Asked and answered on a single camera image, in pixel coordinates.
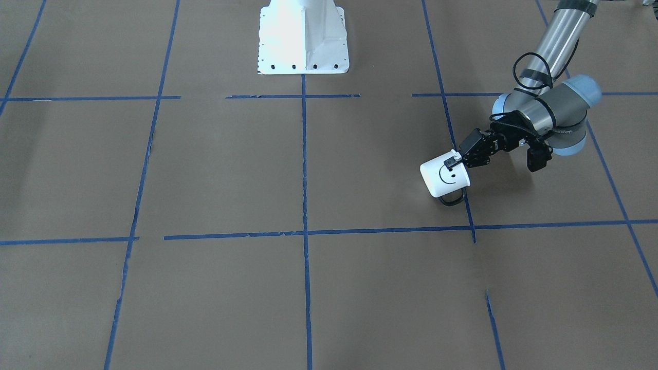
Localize white smiley mug black handle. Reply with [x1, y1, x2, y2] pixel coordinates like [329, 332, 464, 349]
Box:
[419, 149, 471, 207]

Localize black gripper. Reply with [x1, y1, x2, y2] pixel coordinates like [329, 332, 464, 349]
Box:
[444, 128, 526, 171]

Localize white pedestal column with base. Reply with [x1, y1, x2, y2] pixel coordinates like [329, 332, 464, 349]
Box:
[257, 1, 350, 75]

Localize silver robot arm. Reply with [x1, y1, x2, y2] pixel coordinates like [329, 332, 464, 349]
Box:
[440, 1, 602, 173]

